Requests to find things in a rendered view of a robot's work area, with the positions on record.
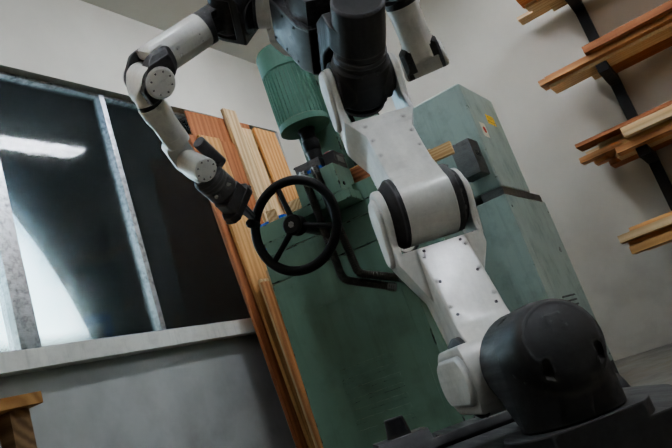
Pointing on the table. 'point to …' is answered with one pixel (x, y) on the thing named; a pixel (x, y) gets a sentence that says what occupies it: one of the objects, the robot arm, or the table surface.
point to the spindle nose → (310, 142)
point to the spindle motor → (291, 93)
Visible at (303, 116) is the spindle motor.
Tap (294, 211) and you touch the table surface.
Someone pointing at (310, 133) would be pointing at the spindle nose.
